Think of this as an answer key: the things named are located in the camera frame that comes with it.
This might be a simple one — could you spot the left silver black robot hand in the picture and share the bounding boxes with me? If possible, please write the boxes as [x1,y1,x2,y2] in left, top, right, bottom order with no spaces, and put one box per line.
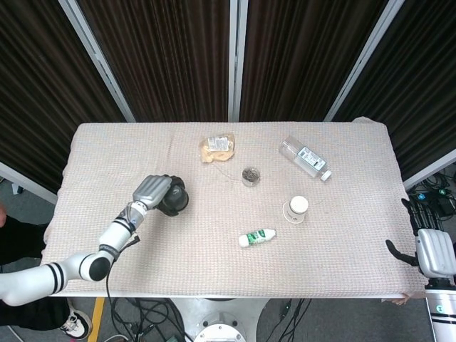
[131,173,186,214]

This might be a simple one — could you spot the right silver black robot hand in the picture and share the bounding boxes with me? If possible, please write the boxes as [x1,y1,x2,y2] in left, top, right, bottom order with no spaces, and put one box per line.
[385,197,456,279]

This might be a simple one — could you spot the black round object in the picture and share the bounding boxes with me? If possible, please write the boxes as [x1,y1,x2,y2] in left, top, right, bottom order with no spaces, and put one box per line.
[156,176,190,217]

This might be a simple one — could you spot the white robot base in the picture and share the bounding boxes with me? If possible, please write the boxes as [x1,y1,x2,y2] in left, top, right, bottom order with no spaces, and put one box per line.
[167,297,272,342]

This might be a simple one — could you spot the white paper cup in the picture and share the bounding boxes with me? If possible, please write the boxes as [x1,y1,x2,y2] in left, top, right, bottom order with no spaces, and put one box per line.
[282,195,309,224]

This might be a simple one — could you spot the bread in clear bag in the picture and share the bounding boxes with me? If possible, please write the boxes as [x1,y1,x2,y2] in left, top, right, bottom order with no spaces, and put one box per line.
[198,132,237,164]

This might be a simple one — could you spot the beige waffle tablecloth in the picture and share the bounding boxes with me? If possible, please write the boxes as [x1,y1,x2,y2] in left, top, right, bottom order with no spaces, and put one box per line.
[39,117,428,299]

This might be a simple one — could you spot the small white green drink bottle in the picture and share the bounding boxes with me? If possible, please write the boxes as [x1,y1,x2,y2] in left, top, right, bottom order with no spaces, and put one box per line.
[238,228,278,249]

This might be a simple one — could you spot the dark brown partition panel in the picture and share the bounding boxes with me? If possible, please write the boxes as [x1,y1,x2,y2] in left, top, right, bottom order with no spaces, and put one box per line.
[76,0,232,123]
[239,0,389,122]
[334,0,456,172]
[0,0,120,195]

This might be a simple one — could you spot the black trousers of person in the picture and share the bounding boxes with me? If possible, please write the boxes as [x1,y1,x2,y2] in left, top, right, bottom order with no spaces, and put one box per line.
[0,215,72,332]

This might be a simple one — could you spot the white black sneaker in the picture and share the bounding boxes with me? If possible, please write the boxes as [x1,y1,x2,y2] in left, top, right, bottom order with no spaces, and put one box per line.
[58,308,94,340]

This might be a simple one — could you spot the clear plastic water bottle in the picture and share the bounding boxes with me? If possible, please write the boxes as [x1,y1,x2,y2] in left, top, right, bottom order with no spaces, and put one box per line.
[279,135,333,182]

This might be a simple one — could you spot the black floor cable bundle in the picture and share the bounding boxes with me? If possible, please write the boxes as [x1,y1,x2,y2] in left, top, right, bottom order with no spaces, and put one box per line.
[106,297,195,342]
[276,298,316,342]
[408,167,456,231]

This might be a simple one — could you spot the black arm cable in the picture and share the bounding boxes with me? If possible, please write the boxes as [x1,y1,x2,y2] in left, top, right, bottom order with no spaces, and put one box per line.
[105,231,142,307]

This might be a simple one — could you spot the grey metal partition post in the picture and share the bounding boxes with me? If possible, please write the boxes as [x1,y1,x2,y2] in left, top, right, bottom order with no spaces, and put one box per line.
[58,0,136,123]
[227,0,249,122]
[0,162,58,206]
[323,0,405,122]
[403,148,456,190]

